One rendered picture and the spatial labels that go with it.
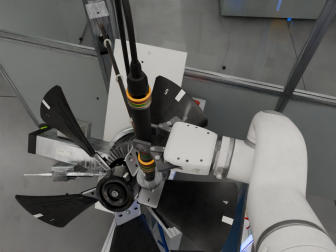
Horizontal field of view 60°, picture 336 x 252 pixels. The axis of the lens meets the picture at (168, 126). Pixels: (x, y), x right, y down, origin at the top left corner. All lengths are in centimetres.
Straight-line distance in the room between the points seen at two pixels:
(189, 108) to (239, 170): 26
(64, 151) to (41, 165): 137
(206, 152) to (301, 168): 19
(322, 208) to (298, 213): 201
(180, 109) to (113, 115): 39
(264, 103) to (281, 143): 105
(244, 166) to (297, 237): 25
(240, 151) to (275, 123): 10
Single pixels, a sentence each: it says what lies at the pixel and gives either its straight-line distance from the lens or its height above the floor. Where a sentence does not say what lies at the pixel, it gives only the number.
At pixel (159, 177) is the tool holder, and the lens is 81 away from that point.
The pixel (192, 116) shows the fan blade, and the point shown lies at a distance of 77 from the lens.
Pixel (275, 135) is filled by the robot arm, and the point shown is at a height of 164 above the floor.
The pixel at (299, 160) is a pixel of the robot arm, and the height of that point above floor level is 163.
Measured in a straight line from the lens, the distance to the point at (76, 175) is 108.
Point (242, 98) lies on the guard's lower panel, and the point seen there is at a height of 89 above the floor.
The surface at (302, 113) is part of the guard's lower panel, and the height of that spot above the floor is 88.
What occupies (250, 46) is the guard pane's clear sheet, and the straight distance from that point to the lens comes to 132.
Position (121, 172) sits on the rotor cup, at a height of 125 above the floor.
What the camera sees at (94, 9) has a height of 141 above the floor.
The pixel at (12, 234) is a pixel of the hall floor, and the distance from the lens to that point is 234.
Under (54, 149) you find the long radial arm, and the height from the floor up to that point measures 112.
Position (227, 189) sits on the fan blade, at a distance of 93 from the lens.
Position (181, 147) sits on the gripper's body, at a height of 152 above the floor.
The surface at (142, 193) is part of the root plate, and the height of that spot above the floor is 119.
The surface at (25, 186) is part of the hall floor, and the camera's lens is 244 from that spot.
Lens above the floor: 204
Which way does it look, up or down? 56 degrees down
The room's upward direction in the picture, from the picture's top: straight up
